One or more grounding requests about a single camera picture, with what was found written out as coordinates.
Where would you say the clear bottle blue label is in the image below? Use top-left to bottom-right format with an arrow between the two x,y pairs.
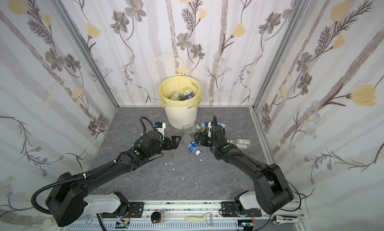
182,134 -> 202,156

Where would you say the white green label bottle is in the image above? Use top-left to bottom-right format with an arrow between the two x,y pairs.
228,138 -> 252,150

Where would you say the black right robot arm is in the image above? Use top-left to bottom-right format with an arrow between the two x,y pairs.
193,116 -> 297,215

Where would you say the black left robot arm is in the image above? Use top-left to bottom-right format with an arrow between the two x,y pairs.
31,124 -> 182,227

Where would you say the yellow bin liner bag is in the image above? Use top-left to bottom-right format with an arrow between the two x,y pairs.
159,76 -> 203,108

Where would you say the black round knob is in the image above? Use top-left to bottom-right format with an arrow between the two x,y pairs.
151,211 -> 164,224

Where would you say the beige vegetable peeler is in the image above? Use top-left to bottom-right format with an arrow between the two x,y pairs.
185,213 -> 213,228

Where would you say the adjustable wrench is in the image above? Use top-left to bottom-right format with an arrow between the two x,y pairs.
273,215 -> 301,225

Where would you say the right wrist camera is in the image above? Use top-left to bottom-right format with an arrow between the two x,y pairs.
208,125 -> 214,137

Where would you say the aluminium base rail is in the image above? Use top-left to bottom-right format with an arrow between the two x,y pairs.
63,201 -> 309,231

